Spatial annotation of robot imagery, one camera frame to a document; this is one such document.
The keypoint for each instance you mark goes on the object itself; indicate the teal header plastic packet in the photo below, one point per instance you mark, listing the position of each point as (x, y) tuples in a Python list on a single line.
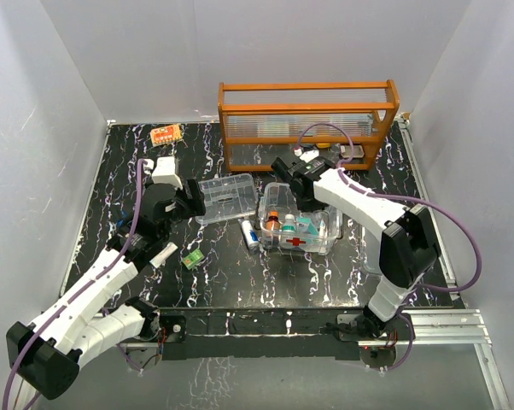
[(305, 225)]

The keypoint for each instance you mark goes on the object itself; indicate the clear kit box lid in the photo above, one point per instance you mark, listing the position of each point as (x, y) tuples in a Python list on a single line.
[(371, 252)]

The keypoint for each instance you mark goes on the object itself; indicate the green wind oil box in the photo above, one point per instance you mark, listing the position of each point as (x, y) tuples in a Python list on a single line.
[(193, 259)]

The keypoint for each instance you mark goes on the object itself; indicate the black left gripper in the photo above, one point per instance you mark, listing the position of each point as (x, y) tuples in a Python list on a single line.
[(194, 206)]

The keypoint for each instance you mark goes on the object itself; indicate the white paper sachet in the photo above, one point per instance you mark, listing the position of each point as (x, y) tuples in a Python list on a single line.
[(163, 255)]

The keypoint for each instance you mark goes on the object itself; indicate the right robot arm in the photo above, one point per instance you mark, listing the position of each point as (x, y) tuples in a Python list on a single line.
[(407, 243)]

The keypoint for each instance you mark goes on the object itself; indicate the white medicine bottle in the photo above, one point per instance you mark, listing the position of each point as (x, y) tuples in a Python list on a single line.
[(289, 224)]

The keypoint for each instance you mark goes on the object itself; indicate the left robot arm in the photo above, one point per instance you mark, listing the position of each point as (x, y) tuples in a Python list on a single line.
[(49, 352)]

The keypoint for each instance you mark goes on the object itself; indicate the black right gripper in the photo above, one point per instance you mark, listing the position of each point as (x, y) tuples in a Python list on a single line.
[(311, 207)]

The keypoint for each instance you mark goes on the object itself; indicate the orange wooden shelf rack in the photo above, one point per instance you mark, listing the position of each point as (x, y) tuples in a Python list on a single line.
[(260, 122)]

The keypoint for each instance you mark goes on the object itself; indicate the orange snack packet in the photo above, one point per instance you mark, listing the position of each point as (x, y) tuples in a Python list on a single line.
[(164, 135)]

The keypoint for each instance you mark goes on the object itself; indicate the open cardboard box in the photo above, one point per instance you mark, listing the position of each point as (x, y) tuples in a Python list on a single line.
[(356, 152)]

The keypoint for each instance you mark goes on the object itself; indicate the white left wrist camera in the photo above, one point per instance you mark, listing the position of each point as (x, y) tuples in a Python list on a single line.
[(164, 171)]

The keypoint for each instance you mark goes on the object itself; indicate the amber bottle orange cap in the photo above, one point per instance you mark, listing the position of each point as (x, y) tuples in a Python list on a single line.
[(273, 225)]

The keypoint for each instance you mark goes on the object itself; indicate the clear compartment organizer tray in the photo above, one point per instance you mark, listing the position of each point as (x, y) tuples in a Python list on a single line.
[(228, 198)]

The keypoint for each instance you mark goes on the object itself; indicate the clear medicine kit box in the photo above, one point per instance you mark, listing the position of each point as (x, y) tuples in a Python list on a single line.
[(279, 197)]

